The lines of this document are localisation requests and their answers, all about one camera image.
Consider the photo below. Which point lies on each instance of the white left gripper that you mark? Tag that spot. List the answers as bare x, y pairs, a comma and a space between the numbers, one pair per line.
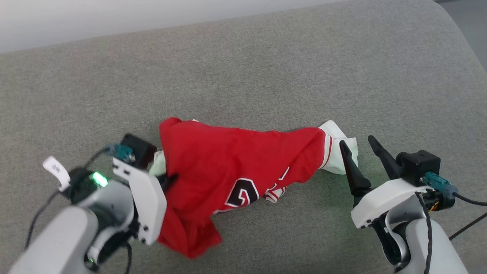
148, 205

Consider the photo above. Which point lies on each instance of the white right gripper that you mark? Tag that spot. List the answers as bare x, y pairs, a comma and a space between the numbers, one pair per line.
384, 201

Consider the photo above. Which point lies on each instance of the red and white basketball jersey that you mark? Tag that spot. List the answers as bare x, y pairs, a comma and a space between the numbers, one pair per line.
213, 160

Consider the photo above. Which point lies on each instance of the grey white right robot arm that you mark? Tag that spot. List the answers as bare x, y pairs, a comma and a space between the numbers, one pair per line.
441, 247

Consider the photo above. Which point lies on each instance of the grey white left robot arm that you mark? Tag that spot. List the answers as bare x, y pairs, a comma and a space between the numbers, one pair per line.
57, 239

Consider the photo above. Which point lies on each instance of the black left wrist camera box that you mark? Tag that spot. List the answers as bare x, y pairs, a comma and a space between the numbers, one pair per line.
139, 150

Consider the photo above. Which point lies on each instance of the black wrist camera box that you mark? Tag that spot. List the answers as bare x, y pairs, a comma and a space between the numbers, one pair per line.
139, 150
418, 165

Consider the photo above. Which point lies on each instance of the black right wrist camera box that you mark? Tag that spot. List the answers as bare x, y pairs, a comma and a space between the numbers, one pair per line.
418, 165

